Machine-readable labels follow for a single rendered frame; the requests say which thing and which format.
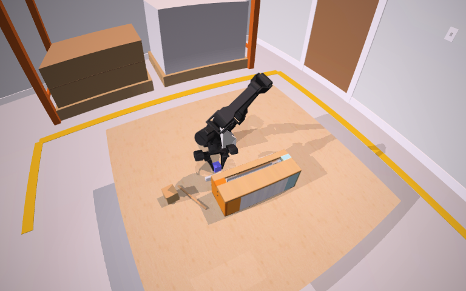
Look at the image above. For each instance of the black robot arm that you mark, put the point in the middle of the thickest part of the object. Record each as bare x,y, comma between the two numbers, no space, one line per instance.
235,113

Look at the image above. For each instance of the blue block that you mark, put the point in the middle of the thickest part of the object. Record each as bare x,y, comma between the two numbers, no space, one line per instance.
216,166

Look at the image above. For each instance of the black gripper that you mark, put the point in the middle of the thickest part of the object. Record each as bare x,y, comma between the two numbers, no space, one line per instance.
214,147

